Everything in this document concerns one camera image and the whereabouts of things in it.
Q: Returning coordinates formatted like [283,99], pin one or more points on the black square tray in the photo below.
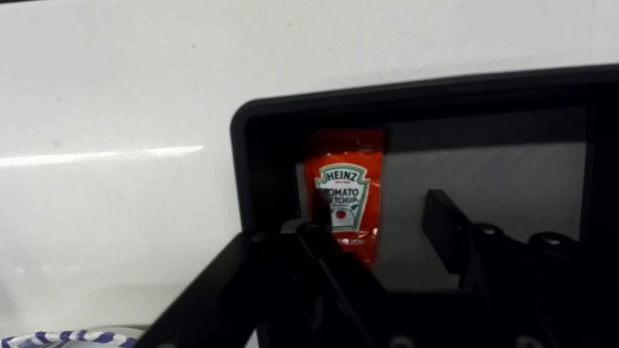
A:
[484,174]

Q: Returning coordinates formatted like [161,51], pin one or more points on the blue patterned paper bowl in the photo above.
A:
[64,339]

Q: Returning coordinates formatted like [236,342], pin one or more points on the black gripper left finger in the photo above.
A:
[271,296]

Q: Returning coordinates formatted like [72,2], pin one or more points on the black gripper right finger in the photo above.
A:
[528,296]

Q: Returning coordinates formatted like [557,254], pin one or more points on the orange ketchup sachet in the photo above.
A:
[350,186]

